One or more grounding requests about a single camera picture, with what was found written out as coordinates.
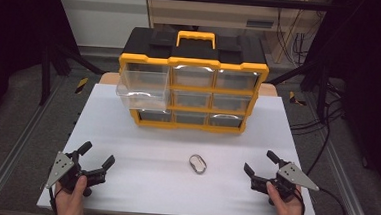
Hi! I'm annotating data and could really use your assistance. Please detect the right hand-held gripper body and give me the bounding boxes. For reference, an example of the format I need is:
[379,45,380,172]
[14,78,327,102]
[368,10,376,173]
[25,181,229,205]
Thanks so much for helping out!
[248,159,322,210]

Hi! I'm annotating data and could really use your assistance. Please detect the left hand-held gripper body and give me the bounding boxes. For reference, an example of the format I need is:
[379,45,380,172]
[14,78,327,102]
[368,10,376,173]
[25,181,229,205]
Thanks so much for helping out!
[44,148,109,198]

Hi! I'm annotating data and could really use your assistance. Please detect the small oval metal ring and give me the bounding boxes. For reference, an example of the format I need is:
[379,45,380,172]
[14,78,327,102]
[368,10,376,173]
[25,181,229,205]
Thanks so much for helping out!
[187,154,209,176]

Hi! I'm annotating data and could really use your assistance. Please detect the clear plastic pulled-out drawer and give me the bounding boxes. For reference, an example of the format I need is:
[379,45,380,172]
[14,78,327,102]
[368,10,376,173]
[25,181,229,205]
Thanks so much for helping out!
[114,62,173,112]

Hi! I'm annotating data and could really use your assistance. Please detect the person's right hand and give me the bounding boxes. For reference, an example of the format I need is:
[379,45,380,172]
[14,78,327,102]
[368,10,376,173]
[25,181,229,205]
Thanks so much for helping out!
[264,180,307,215]

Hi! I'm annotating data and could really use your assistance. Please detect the person's left hand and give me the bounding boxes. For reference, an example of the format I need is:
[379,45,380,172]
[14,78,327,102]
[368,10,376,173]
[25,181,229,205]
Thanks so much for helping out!
[53,173,89,215]

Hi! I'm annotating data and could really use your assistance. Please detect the yellow black striped marker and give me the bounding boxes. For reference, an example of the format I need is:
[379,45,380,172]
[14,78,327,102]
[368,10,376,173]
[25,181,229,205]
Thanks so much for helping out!
[74,76,89,95]
[288,90,308,108]

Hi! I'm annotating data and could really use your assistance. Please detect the wooden table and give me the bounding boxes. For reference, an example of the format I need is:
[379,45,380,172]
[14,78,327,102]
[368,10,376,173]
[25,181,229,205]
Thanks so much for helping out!
[98,71,280,98]

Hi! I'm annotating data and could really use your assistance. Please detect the black metal stand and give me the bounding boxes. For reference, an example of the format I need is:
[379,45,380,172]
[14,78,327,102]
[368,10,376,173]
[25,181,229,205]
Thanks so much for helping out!
[265,56,334,122]
[37,41,108,110]

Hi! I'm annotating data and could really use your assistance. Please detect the set of closed clear drawers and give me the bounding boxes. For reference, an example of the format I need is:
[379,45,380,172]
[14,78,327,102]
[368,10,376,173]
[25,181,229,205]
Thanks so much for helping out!
[137,62,261,130]

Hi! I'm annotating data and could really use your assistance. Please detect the yellow black drawer organizer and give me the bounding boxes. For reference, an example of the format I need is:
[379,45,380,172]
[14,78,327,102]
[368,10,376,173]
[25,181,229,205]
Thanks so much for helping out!
[114,26,272,137]

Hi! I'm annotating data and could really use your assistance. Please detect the white panel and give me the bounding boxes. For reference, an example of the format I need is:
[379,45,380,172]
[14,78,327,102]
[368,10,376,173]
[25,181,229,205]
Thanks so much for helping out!
[49,0,152,51]

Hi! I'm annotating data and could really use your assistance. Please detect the dark curtain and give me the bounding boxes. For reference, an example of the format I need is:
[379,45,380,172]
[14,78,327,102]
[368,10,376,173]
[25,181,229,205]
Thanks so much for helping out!
[0,0,83,138]
[298,0,381,187]

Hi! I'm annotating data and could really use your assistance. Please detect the light wooden cabinet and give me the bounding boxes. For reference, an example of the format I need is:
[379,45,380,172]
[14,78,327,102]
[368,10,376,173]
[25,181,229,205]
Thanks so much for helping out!
[142,0,323,38]

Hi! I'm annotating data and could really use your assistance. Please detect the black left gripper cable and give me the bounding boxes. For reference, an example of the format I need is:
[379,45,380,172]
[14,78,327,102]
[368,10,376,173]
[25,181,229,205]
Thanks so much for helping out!
[47,186,60,215]

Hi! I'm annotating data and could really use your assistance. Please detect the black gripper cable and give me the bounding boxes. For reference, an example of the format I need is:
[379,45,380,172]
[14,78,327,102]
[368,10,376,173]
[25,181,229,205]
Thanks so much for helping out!
[47,186,60,215]
[299,185,349,215]

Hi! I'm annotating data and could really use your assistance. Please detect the aluminium floor rail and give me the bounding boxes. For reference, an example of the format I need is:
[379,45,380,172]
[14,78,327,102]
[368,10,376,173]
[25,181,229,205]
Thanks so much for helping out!
[0,73,66,215]
[296,92,381,215]

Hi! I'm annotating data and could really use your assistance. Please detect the black floor cables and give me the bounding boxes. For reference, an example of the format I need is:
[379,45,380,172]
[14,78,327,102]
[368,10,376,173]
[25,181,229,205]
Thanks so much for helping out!
[286,75,350,180]

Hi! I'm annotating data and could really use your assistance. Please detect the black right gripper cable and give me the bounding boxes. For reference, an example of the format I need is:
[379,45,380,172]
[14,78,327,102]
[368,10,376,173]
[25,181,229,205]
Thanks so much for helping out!
[299,185,349,215]

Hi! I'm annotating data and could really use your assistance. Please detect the hanging wall cables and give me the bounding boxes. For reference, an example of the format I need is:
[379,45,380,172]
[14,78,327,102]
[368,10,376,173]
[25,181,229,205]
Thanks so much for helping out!
[272,0,318,68]

